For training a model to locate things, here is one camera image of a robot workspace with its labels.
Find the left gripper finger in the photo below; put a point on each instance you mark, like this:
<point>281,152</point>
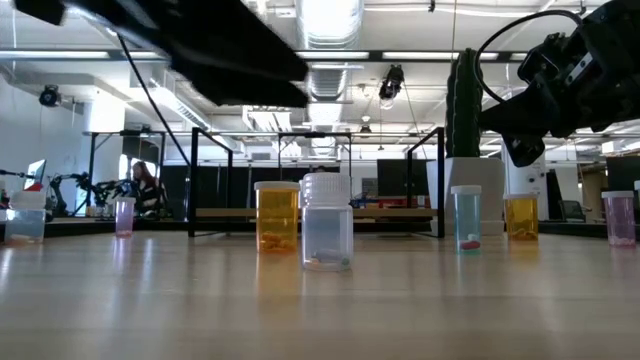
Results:
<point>255,92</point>
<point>250,57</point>

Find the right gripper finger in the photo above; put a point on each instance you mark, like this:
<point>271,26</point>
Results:
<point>522,150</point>
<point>520,120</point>

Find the pink medicine bottle white cap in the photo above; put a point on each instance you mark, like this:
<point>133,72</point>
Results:
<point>125,220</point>
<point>619,220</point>

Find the orange medicine bottle white cap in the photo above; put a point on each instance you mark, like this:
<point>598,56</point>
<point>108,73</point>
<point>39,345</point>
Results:
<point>277,220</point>

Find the background black robot arm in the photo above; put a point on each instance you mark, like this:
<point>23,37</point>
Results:
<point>60,195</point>
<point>107,190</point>

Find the green cactus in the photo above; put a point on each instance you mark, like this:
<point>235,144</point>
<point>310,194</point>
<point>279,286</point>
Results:
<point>465,110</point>

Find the white plant pot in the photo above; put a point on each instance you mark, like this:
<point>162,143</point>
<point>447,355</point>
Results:
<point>470,195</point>

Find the black office chair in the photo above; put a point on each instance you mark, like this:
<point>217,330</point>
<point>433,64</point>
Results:
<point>571,210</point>

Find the dark background monitor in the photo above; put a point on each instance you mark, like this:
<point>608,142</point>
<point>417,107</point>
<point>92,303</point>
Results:
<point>622,172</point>

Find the black round ceiling fixture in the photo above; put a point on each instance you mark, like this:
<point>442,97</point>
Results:
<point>50,96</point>

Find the person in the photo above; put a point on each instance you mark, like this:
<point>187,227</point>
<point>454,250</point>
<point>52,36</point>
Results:
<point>147,192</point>

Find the open laptop screen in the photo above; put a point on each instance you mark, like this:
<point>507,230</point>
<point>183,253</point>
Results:
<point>36,172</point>

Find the large clear bottle white cap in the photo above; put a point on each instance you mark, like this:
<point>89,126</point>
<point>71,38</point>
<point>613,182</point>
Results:
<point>25,225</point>

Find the black hanging camera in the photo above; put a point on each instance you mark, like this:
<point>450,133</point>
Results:
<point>391,82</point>

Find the wooden shelf black metal frame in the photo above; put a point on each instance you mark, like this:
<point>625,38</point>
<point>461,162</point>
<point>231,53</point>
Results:
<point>390,213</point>

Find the black aluminium rig frame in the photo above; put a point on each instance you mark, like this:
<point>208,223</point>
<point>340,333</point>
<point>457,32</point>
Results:
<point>160,228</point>

